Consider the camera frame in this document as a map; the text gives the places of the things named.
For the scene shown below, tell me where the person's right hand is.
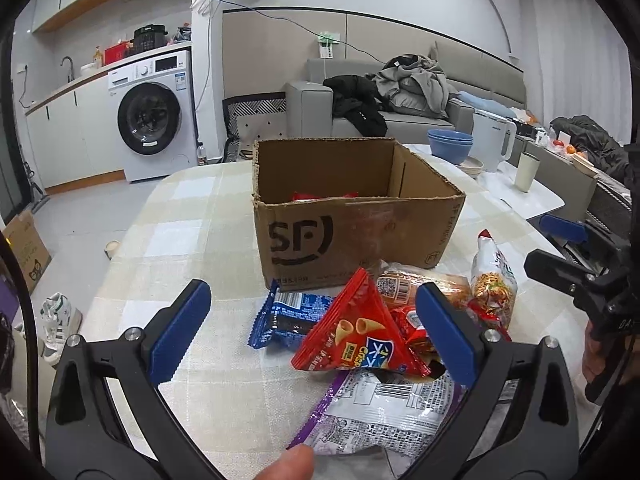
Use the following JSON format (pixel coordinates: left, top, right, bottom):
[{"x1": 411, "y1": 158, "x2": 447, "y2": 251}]
[{"x1": 581, "y1": 321, "x2": 624, "y2": 387}]

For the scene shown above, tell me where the person's left hand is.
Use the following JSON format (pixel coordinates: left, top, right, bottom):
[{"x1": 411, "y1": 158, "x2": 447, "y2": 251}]
[{"x1": 252, "y1": 445, "x2": 316, "y2": 480}]

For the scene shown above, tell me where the printed cardboard box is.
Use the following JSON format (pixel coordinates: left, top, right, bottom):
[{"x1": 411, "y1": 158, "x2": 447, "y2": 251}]
[{"x1": 1, "y1": 210, "x2": 52, "y2": 295}]

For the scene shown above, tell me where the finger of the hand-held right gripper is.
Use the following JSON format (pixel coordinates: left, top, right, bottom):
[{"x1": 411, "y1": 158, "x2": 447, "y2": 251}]
[
  {"x1": 544, "y1": 213, "x2": 631, "y2": 261},
  {"x1": 524, "y1": 249, "x2": 608, "y2": 313}
]

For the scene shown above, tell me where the purple silver snack packet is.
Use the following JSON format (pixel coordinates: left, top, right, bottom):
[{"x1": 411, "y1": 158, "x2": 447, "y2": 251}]
[{"x1": 286, "y1": 366, "x2": 471, "y2": 480}]

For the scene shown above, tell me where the red white noodle snack packet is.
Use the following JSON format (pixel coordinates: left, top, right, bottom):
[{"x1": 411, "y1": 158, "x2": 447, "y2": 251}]
[{"x1": 470, "y1": 230, "x2": 518, "y2": 331}]

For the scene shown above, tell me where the blue bowl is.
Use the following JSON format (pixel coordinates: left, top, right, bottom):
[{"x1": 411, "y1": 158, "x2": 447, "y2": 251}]
[
  {"x1": 429, "y1": 142, "x2": 473, "y2": 165},
  {"x1": 427, "y1": 129, "x2": 474, "y2": 147}
]

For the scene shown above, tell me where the white washing machine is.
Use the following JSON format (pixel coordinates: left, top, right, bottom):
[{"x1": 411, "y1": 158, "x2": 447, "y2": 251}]
[{"x1": 106, "y1": 50, "x2": 199, "y2": 183}]

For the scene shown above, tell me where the clear bread packet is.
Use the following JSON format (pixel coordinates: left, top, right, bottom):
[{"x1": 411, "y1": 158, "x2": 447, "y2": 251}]
[{"x1": 376, "y1": 261, "x2": 473, "y2": 311}]

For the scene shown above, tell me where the flat red snack packet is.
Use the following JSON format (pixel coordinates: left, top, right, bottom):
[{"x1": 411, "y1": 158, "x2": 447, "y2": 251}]
[{"x1": 292, "y1": 191, "x2": 360, "y2": 202}]

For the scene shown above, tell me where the black pressure cooker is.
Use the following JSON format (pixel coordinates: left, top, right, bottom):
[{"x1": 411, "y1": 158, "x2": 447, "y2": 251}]
[{"x1": 132, "y1": 24, "x2": 168, "y2": 55}]

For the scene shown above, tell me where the grey sofa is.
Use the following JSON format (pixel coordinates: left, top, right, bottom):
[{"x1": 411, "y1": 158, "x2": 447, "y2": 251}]
[{"x1": 285, "y1": 40, "x2": 528, "y2": 143}]

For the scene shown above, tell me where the checkered beige tablecloth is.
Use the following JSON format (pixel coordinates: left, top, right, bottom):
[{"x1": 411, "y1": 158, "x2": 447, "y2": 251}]
[{"x1": 75, "y1": 152, "x2": 601, "y2": 480}]

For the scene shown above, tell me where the red triangular snack bag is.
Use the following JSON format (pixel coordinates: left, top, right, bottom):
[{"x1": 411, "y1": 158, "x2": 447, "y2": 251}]
[{"x1": 291, "y1": 267, "x2": 432, "y2": 378}]

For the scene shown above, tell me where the white wall socket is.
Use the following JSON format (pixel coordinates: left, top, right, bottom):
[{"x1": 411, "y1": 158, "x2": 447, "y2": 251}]
[{"x1": 316, "y1": 31, "x2": 341, "y2": 60}]

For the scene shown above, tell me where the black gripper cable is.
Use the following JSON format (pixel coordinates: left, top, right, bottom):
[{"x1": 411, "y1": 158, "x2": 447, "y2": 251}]
[{"x1": 0, "y1": 235, "x2": 43, "y2": 461}]

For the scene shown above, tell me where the brown cardboard box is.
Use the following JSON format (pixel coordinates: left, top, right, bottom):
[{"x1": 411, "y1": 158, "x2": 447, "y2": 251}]
[{"x1": 251, "y1": 137, "x2": 467, "y2": 292}]

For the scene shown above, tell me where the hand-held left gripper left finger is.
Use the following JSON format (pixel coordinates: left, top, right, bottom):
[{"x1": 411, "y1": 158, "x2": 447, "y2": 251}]
[{"x1": 46, "y1": 280, "x2": 221, "y2": 480}]

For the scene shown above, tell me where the dark wall cable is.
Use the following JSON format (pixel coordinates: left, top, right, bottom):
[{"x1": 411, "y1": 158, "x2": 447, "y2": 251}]
[{"x1": 220, "y1": 0, "x2": 388, "y2": 65}]

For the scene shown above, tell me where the grey clothes pile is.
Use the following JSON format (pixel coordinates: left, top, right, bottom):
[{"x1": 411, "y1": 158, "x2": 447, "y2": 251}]
[{"x1": 374, "y1": 53, "x2": 453, "y2": 113}]

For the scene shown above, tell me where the grey floor mop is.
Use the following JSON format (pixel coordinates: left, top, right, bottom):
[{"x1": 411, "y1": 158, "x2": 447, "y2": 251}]
[{"x1": 20, "y1": 155, "x2": 52, "y2": 212}]

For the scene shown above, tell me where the red black snack packet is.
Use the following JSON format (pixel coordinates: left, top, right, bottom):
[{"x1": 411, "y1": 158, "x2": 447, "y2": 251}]
[{"x1": 390, "y1": 305, "x2": 441, "y2": 361}]

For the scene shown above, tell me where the white electric kettle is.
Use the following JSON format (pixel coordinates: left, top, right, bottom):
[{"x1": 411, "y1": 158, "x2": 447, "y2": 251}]
[{"x1": 472, "y1": 108, "x2": 517, "y2": 173}]

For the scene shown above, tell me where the light blue cloth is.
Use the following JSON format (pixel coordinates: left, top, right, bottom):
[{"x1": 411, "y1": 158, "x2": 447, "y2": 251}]
[{"x1": 457, "y1": 91, "x2": 511, "y2": 116}]

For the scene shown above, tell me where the white green sneaker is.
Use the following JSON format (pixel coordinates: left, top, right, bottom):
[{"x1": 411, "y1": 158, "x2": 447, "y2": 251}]
[{"x1": 39, "y1": 292, "x2": 83, "y2": 365}]

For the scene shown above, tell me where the blue snack packet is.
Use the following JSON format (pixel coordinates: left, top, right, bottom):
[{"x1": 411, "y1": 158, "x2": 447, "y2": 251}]
[{"x1": 248, "y1": 282, "x2": 335, "y2": 350}]

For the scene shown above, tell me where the dark green jacket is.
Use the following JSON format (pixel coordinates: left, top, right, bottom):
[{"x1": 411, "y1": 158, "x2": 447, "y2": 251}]
[{"x1": 550, "y1": 115, "x2": 628, "y2": 181}]

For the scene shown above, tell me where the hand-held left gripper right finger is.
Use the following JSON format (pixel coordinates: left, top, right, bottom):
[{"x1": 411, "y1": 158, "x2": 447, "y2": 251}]
[{"x1": 400, "y1": 282, "x2": 583, "y2": 480}]

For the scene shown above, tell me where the white lower cabinet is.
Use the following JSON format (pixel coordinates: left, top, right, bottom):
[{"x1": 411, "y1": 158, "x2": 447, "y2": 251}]
[{"x1": 25, "y1": 77, "x2": 126, "y2": 191}]

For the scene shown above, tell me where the cream cup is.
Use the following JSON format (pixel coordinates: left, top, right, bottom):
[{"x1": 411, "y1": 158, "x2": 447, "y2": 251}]
[{"x1": 515, "y1": 151, "x2": 542, "y2": 192}]

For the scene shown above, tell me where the red box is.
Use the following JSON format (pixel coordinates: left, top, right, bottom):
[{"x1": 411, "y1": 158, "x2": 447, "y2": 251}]
[{"x1": 103, "y1": 41, "x2": 132, "y2": 66}]

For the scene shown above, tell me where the black jacket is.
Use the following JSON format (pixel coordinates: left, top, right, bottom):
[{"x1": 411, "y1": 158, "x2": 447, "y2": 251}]
[{"x1": 322, "y1": 75, "x2": 388, "y2": 137}]

